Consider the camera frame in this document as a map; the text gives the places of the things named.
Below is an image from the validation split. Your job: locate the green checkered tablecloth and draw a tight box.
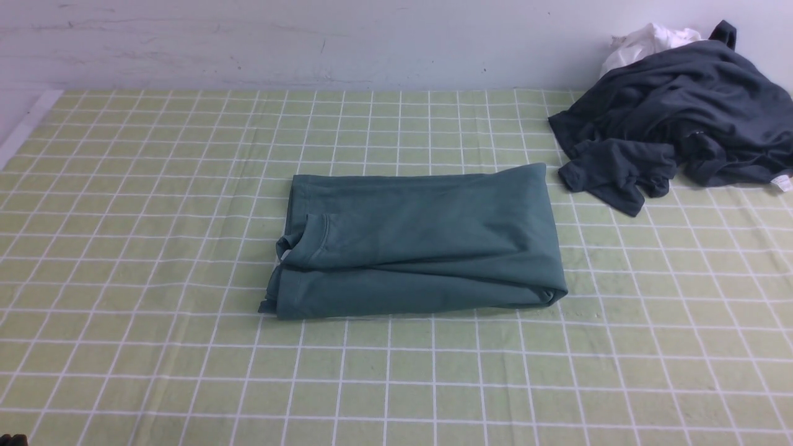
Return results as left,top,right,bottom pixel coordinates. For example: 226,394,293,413
1,90,792,445

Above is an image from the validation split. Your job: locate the green long-sleeved shirt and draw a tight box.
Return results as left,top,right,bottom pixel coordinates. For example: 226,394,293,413
258,164,569,321

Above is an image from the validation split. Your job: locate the dark grey crumpled garment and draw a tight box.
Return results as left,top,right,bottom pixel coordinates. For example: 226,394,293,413
548,22,792,217

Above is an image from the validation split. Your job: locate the white crumpled cloth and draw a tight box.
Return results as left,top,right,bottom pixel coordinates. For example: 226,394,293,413
599,23,703,78

